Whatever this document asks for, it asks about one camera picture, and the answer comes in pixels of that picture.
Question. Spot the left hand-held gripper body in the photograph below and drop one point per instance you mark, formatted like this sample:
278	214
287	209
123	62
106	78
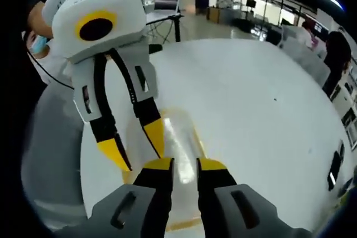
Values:
117	6

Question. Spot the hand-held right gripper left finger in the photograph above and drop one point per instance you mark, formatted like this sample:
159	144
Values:
156	193

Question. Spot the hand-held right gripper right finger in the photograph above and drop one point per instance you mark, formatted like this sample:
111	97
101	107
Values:
212	193

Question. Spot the clear box with yellow buckle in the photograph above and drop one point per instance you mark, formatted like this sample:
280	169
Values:
181	137

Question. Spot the person's left hand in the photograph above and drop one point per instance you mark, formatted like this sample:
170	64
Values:
37	20

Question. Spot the grey mesh office chair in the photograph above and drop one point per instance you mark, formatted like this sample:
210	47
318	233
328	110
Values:
50	151

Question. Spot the black round object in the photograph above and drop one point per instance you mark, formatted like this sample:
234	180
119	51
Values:
155	48

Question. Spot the black laptop stand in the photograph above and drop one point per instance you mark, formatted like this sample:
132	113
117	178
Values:
177	29

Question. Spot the person's head with blue mask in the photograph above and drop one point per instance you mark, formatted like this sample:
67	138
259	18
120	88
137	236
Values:
37	45

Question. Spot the beige cabinet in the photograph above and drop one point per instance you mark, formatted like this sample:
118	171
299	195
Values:
214	14

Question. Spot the black phone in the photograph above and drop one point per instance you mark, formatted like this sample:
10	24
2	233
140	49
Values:
334	171

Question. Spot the small background monitor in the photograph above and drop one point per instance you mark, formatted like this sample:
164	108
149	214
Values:
251	3

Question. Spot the storage shelves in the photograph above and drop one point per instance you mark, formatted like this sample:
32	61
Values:
350	118

